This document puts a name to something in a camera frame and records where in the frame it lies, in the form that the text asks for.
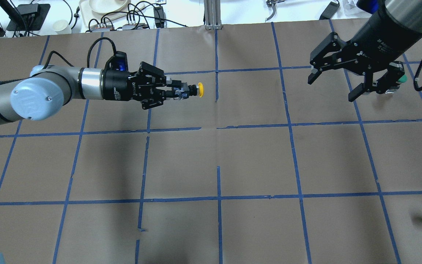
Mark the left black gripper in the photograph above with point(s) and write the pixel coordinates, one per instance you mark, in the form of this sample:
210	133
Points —
118	85

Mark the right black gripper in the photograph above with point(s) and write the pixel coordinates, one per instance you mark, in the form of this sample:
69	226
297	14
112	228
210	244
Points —
385	35

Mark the yellow push button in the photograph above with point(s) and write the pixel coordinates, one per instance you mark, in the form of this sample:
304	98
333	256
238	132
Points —
194	90

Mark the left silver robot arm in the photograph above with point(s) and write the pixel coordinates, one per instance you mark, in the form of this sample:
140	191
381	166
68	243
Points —
50	87

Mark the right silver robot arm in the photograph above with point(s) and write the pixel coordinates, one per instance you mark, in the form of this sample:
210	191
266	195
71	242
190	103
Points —
409	12

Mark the black power adapter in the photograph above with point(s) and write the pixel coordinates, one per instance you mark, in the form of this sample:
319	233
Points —
330	10

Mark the beige round plate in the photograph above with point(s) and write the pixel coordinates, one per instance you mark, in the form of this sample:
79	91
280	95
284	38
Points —
107	6

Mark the beige square tray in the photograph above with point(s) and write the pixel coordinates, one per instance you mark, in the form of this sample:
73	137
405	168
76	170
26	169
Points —
87	14

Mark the white paper cup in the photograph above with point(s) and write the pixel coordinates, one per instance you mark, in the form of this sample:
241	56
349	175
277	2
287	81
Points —
61	27

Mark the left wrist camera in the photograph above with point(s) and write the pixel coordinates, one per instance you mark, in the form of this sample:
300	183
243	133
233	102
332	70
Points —
118	61

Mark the aluminium frame post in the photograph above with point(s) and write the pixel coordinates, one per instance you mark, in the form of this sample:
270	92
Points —
212	14

